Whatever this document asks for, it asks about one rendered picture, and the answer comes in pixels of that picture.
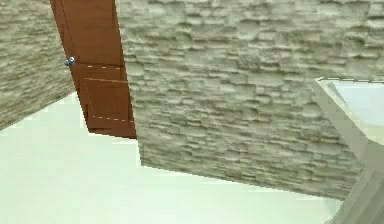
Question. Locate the silver round door knob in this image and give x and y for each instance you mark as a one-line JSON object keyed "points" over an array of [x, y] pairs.
{"points": [[70, 61]]}

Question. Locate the brown wooden room door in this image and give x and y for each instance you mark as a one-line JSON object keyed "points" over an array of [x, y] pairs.
{"points": [[100, 50]]}

